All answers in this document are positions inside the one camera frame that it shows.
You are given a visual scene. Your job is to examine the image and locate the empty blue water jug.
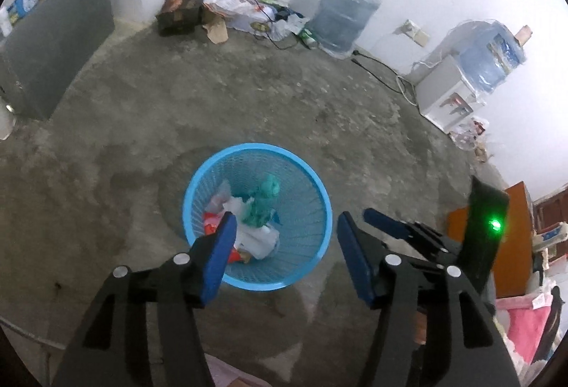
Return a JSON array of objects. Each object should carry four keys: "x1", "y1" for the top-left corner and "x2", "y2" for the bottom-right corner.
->
[{"x1": 308, "y1": 0, "x2": 382, "y2": 60}]

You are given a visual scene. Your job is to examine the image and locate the black power cable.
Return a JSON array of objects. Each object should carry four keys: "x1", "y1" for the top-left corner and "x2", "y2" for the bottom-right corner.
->
[{"x1": 350, "y1": 50, "x2": 416, "y2": 96}]

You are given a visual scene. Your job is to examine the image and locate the plastic wrapped water jug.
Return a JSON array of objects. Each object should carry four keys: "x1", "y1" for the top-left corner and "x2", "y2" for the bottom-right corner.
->
[{"x1": 457, "y1": 21, "x2": 527, "y2": 94}]

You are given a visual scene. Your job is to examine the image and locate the grey cabinet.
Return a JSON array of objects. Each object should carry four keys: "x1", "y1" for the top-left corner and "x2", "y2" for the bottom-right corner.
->
[{"x1": 0, "y1": 0, "x2": 115, "y2": 122}]

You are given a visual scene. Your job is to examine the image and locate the pink towel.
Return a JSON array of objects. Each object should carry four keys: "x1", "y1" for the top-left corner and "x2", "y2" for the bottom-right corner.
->
[{"x1": 495, "y1": 289, "x2": 556, "y2": 363}]

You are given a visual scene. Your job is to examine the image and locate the white cable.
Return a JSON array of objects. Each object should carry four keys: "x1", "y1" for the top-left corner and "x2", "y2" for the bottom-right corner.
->
[{"x1": 395, "y1": 74, "x2": 420, "y2": 106}]

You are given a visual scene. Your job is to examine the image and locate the pile of papers and packets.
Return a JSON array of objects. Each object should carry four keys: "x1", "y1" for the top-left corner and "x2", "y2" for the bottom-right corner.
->
[{"x1": 203, "y1": 0, "x2": 318, "y2": 50}]

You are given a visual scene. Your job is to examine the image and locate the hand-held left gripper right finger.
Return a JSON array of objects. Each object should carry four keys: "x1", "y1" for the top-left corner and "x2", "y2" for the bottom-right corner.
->
[{"x1": 336, "y1": 212, "x2": 521, "y2": 387}]

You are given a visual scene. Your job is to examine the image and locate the orange wooden cabinet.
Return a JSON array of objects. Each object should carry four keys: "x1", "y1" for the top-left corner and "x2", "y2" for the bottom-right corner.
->
[{"x1": 447, "y1": 181, "x2": 534, "y2": 298}]

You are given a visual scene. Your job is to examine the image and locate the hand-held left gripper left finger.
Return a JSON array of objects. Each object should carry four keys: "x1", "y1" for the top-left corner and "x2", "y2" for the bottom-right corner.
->
[{"x1": 52, "y1": 212, "x2": 238, "y2": 387}]

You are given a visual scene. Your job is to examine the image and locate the clear bag red print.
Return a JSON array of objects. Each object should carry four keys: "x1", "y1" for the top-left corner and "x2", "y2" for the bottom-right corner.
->
[{"x1": 449, "y1": 116, "x2": 490, "y2": 154}]

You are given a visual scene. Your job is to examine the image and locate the torn cardboard piece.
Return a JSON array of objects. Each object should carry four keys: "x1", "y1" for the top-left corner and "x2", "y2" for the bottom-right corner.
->
[{"x1": 202, "y1": 15, "x2": 230, "y2": 44}]

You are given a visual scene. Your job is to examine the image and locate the teal crumpled bag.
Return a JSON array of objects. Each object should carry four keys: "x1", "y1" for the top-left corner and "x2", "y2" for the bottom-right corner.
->
[{"x1": 242, "y1": 174, "x2": 282, "y2": 229}]

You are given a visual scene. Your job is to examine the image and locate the dark printed box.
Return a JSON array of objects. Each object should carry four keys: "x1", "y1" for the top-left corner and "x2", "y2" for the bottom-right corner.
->
[{"x1": 155, "y1": 0, "x2": 205, "y2": 37}]

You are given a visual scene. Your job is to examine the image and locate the blue mesh basket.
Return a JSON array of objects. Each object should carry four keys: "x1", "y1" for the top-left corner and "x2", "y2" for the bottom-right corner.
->
[{"x1": 183, "y1": 143, "x2": 333, "y2": 291}]

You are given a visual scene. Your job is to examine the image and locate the thin black cable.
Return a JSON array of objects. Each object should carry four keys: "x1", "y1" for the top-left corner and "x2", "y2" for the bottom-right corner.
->
[{"x1": 252, "y1": 0, "x2": 299, "y2": 51}]

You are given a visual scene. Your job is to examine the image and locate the wall socket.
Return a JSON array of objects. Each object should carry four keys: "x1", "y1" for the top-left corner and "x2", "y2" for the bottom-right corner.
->
[{"x1": 397, "y1": 20, "x2": 430, "y2": 46}]

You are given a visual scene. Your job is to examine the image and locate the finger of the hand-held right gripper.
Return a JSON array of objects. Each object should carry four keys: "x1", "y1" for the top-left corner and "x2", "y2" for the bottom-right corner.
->
[{"x1": 363, "y1": 209, "x2": 464, "y2": 270}]

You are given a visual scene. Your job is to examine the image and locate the white water dispenser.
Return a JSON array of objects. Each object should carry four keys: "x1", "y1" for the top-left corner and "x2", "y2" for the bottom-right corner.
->
[{"x1": 415, "y1": 54, "x2": 476, "y2": 133}]

